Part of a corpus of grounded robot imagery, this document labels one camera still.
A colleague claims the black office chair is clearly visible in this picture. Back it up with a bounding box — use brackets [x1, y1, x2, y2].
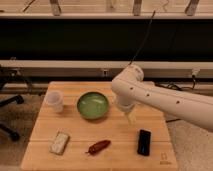
[0, 64, 34, 142]

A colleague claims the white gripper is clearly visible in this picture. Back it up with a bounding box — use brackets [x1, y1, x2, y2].
[115, 97, 136, 125]

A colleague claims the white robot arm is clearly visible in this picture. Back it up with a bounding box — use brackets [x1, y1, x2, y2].
[111, 65, 213, 132]

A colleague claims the green ceramic bowl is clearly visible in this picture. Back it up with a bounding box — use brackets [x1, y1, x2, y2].
[77, 92, 109, 120]

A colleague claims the black rectangular remote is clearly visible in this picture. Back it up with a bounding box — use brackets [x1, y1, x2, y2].
[137, 130, 151, 156]

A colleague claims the black floor cable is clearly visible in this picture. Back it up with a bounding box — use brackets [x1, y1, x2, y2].
[155, 74, 198, 92]

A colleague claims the black hanging cable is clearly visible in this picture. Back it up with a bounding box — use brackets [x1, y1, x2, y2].
[128, 9, 157, 66]

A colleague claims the translucent plastic cup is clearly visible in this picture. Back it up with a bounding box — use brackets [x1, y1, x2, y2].
[44, 91, 63, 113]

